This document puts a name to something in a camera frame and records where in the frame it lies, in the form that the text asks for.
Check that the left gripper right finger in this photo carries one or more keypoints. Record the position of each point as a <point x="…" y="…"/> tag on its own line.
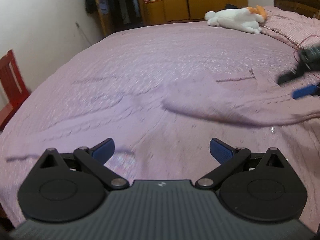
<point x="262" y="187"/>

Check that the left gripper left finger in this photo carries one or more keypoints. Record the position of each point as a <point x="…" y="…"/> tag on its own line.
<point x="64" y="187"/>

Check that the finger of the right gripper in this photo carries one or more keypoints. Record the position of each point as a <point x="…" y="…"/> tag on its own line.
<point x="311" y="90"/>
<point x="289" y="76"/>

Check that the pink knitted sweater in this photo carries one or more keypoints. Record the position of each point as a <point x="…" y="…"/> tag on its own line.
<point x="249" y="98"/>

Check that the pink folded blanket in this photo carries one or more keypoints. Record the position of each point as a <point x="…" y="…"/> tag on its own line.
<point x="289" y="30"/>

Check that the white orange plush toy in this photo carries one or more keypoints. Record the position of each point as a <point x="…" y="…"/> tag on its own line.
<point x="246" y="19"/>

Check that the red wooden chair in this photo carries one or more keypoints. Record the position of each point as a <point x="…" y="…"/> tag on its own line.
<point x="14" y="87"/>

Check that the pink floral bedspread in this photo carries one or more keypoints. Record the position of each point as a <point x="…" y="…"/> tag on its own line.
<point x="114" y="89"/>

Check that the yellow wooden wardrobe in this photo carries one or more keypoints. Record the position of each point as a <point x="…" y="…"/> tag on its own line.
<point x="118" y="15"/>

